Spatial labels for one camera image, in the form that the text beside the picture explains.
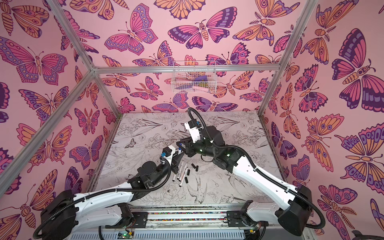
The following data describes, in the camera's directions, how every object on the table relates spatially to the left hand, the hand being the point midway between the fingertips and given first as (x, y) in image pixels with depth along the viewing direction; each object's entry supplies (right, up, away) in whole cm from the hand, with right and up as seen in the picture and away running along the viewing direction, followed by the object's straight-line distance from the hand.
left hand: (183, 150), depth 71 cm
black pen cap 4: (0, -20, +16) cm, 25 cm away
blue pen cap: (-1, +2, -4) cm, 5 cm away
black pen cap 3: (+2, -16, +19) cm, 24 cm away
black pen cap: (+7, -14, +20) cm, 26 cm away
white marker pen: (-6, -18, +16) cm, 25 cm away
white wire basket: (+5, +44, +24) cm, 50 cm away
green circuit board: (-28, -41, +1) cm, 50 cm away
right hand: (-1, +6, -5) cm, 7 cm away
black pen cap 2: (+4, -12, +21) cm, 24 cm away
